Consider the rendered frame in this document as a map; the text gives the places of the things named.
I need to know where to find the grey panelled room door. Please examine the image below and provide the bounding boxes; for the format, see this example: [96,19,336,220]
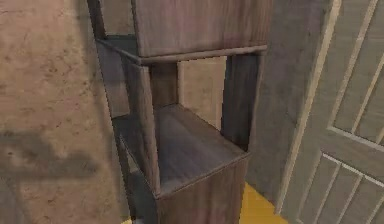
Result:
[274,0,384,224]

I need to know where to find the dark brown wooden shelf unit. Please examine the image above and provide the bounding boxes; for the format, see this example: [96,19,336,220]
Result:
[86,0,273,224]

